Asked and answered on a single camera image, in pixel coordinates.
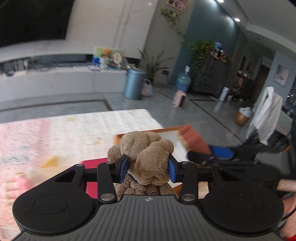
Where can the brown sponge block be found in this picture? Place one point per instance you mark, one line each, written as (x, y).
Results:
(192, 140)

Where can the dark cabinet with plants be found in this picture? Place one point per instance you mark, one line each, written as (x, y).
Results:
(210, 67)

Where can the brown plush towel toy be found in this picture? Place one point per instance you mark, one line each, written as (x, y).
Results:
(143, 162)

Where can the woven small basket bag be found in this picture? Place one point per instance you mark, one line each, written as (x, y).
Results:
(147, 88)

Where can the white garment on chair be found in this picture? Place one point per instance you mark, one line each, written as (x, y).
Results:
(266, 116)

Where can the gold round pot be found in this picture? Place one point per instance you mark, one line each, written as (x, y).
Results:
(242, 117)

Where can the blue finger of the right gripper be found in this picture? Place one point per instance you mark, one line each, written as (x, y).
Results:
(221, 152)

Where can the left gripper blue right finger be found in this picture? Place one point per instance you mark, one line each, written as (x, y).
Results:
(186, 173)

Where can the black television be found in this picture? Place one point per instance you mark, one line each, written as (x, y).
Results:
(29, 21)

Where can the small teddy bear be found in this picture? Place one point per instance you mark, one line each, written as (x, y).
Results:
(106, 53)

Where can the orange cardboard box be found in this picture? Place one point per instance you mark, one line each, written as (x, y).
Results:
(161, 148)

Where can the person right hand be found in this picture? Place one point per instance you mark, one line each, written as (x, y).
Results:
(289, 229)

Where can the pink small heater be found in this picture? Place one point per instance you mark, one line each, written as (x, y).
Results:
(179, 99)

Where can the water jug with pump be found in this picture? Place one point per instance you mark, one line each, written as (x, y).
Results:
(183, 81)

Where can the green potted plant by bin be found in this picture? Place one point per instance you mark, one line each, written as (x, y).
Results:
(152, 65)

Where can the grey metal trash bin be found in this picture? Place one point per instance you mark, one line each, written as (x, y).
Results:
(134, 81)

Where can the white marble tv console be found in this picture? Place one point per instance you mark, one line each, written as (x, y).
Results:
(61, 81)

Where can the white wifi router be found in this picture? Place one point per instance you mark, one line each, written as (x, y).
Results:
(21, 67)

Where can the lace table cloth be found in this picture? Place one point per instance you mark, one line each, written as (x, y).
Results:
(33, 150)

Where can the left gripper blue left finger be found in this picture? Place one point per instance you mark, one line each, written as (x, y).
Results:
(107, 174)

